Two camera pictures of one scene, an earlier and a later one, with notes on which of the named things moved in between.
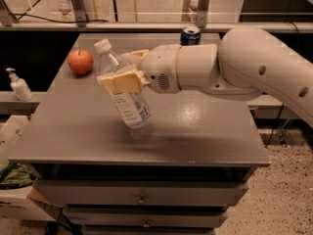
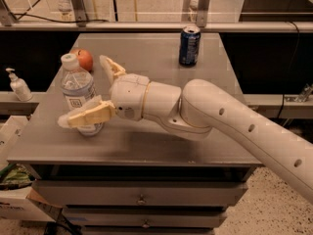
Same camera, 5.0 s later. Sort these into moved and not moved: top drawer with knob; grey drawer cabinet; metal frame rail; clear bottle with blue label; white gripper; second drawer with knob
Moved: clear bottle with blue label; white gripper
Not moved: grey drawer cabinet; top drawer with knob; metal frame rail; second drawer with knob
